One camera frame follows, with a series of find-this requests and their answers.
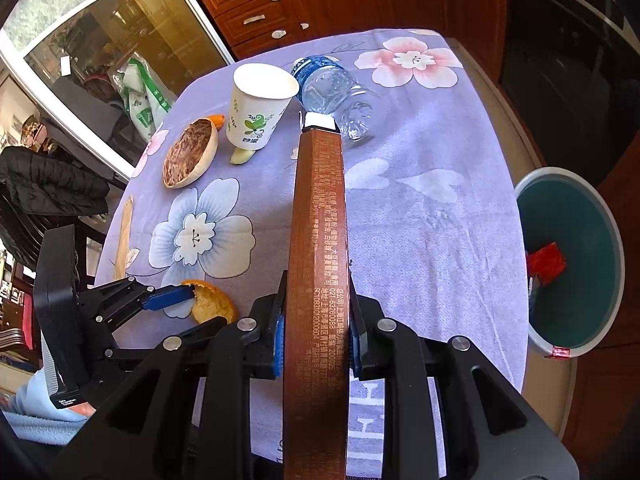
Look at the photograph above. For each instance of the sliding glass door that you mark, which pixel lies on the sliding glass door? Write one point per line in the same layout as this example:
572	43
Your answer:
100	35

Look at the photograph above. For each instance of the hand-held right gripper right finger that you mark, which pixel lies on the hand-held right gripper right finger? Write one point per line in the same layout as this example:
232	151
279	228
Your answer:
356	345

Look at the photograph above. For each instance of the green white rice bag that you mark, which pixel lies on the green white rice bag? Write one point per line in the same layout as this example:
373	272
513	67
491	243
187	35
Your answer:
142	105

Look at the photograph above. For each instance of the black built-in oven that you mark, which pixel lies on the black built-in oven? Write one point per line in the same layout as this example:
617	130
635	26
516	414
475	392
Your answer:
565	50

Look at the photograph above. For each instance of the brown snack box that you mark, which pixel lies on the brown snack box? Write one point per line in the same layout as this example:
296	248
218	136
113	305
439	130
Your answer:
315	260

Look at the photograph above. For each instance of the brown round bowl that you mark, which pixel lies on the brown round bowl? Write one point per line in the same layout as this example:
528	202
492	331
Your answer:
190	155

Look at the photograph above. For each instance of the dark wooden chair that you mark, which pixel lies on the dark wooden chair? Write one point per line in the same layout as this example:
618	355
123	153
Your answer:
20	240

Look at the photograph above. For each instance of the person's left forearm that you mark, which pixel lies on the person's left forearm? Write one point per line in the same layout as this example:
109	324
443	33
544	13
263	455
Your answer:
30	410

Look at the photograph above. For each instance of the pale fruit peel piece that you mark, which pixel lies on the pale fruit peel piece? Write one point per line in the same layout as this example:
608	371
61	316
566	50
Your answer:
242	156

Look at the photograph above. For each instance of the black jacket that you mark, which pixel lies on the black jacket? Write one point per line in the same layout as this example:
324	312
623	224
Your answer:
50	185

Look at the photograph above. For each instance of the red plastic bag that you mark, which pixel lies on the red plastic bag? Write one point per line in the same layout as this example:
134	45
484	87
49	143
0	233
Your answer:
547	262

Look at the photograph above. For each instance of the white paper cup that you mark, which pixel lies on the white paper cup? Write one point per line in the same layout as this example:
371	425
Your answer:
255	110

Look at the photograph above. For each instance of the small orange peel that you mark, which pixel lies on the small orange peel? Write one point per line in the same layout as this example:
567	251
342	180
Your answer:
218	120

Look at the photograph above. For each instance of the clear plastic bottle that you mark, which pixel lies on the clear plastic bottle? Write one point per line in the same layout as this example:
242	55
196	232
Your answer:
330	90

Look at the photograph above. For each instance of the purple floral tablecloth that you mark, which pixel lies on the purple floral tablecloth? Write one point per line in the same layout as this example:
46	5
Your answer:
425	210

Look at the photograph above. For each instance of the large orange peel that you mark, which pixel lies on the large orange peel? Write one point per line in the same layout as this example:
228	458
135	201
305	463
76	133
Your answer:
215	305

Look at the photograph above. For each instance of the brown paper sleeve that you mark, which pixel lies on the brown paper sleeve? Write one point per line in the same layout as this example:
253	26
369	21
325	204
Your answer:
122	235

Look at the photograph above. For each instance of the teal plastic bin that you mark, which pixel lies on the teal plastic bin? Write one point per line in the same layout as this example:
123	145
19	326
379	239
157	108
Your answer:
565	220

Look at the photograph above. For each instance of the light wooden cupboard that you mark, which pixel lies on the light wooden cupboard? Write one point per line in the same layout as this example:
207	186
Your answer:
175	25

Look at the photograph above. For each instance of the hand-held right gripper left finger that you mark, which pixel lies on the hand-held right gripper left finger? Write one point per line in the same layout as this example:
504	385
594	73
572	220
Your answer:
279	345

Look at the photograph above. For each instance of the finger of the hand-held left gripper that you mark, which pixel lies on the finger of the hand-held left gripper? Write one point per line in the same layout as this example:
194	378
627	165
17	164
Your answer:
120	319
165	297

